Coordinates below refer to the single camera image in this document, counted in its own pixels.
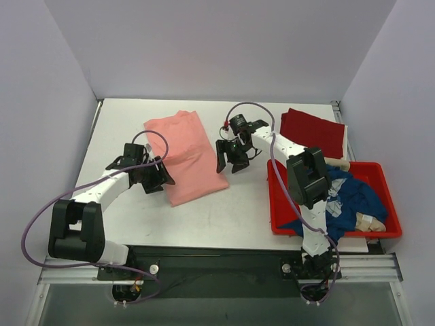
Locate folded dark red t shirt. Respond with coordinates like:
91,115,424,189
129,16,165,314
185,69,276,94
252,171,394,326
279,108,346,159

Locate blue printed t shirt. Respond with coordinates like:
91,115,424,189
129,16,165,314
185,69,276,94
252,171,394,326
275,164,388,247

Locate purple cable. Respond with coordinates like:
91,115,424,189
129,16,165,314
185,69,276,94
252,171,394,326
20,128,171,305
226,101,341,304

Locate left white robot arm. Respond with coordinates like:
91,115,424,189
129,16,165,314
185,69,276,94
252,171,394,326
48,143,175,280

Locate beige t shirt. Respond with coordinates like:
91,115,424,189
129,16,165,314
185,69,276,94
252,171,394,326
321,156,386,234

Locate aluminium frame rail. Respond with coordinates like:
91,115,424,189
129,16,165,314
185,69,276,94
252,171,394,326
38,255,403,285

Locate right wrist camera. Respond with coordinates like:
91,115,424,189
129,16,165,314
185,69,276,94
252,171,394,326
223,114,248,134

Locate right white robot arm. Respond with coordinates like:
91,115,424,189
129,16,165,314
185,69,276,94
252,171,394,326
215,114,332,277

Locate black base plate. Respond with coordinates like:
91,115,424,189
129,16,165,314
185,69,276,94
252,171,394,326
97,246,342,303

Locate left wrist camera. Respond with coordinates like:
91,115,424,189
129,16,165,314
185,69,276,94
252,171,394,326
122,143,149,164

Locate pink t shirt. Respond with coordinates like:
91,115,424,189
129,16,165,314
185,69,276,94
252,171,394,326
144,111,229,207

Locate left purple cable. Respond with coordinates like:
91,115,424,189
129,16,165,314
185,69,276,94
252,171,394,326
20,128,171,305

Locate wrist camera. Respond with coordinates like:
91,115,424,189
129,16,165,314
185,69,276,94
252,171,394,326
223,114,248,134
122,143,149,164

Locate red plastic bin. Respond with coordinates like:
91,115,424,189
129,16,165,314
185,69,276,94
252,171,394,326
267,162,402,240

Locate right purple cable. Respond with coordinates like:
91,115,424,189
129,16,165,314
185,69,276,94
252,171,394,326
226,101,341,304

